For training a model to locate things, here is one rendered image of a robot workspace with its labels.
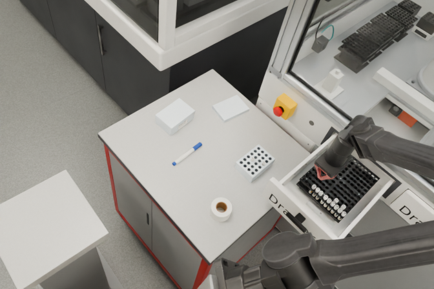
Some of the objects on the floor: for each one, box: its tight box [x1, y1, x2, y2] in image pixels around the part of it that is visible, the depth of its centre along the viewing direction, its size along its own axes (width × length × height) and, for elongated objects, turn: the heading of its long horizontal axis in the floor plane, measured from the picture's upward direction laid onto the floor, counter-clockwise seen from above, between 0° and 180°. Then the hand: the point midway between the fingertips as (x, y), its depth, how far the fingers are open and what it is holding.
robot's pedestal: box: [0, 170, 124, 289], centre depth 146 cm, size 30×30×76 cm
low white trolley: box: [98, 69, 311, 289], centre depth 171 cm, size 58×62×76 cm
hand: (323, 174), depth 114 cm, fingers open, 3 cm apart
